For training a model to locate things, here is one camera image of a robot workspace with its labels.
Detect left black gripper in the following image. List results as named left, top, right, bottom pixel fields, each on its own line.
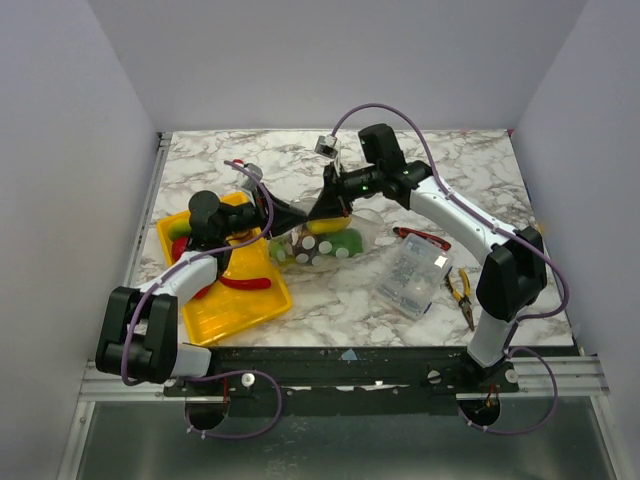
left=218, top=183, right=309, bottom=240

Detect clear zip top bag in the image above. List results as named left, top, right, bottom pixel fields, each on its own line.
left=268, top=209, right=383, bottom=271

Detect green bell pepper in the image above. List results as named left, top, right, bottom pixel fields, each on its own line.
left=328, top=228, right=365, bottom=259

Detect dark red apple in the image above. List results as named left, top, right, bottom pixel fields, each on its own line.
left=292, top=232, right=336, bottom=267

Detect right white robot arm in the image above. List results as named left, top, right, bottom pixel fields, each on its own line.
left=308, top=124, right=547, bottom=392

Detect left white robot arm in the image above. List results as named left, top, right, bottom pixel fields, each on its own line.
left=95, top=185, right=308, bottom=386

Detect red chili pepper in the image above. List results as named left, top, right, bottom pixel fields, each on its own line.
left=218, top=276, right=272, bottom=291

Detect red black utility knife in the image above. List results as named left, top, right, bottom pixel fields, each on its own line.
left=392, top=226, right=451, bottom=251

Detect green mango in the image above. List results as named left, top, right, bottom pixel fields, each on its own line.
left=167, top=218, right=191, bottom=242

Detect yellow plastic tray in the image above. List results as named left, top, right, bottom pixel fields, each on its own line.
left=156, top=193, right=292, bottom=346

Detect red tomato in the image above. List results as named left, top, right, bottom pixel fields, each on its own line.
left=171, top=237, right=189, bottom=262

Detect clear plastic parts box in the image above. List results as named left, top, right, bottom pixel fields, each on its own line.
left=373, top=233, right=453, bottom=320

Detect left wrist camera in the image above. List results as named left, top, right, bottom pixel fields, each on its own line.
left=234, top=159, right=263, bottom=201

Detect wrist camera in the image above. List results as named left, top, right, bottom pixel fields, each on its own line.
left=234, top=159, right=263, bottom=201
left=314, top=134, right=342, bottom=174

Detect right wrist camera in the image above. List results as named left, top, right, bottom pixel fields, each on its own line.
left=314, top=134, right=342, bottom=174

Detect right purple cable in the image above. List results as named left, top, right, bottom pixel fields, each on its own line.
left=329, top=103, right=572, bottom=435

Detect purple cable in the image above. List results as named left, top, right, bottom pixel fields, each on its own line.
left=329, top=103, right=572, bottom=435
left=121, top=159, right=284, bottom=441

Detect yellow handled pliers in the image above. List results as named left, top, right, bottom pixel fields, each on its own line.
left=444, top=268, right=475, bottom=332

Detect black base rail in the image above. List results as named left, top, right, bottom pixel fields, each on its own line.
left=164, top=347, right=590, bottom=420

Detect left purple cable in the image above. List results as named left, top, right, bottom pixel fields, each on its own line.
left=121, top=159, right=284, bottom=441

